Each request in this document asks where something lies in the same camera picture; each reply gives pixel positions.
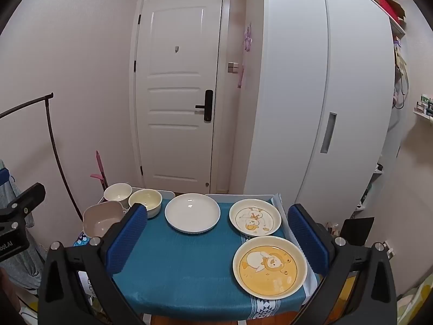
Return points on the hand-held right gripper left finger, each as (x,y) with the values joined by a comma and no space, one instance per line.
(128,240)

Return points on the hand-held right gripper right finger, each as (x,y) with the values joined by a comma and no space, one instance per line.
(306,240)

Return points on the pink bowl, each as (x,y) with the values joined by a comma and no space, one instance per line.
(98,223)

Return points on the cream bowl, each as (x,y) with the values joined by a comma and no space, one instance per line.
(149,199)

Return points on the white deep bowl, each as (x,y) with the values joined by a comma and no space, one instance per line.
(116,193)

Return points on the yellow bear print plate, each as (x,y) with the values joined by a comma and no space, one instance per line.
(267,277)

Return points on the white bear print plate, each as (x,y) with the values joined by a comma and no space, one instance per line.
(253,210)

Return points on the person's left hand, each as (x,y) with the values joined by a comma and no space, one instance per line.
(7,289)

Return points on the grey hanging garment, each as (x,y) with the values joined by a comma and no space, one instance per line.
(32,264)

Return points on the black panel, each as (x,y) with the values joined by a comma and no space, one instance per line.
(357,232)

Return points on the blue tablecloth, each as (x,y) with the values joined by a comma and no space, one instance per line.
(189,260)

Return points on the white open shelf unit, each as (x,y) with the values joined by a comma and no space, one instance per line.
(370,186)

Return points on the black clothes rack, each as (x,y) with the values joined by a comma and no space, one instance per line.
(50,132)

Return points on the yellow patterned cloth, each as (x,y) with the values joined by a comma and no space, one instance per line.
(414,303)

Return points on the white wardrobe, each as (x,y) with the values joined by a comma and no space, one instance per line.
(291,91)

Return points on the white door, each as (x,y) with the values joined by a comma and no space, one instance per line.
(176,91)

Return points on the hanging bags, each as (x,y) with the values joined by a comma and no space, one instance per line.
(401,74)

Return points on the purple hanging ornament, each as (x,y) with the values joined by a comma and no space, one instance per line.
(248,39)

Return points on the red box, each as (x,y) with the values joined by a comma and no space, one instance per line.
(390,8)

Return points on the white wall socket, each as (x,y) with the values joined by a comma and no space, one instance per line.
(389,249)

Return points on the wall shelf with items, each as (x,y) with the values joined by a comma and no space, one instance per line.
(424,110)

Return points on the wall light switch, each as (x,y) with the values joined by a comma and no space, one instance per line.
(232,67)

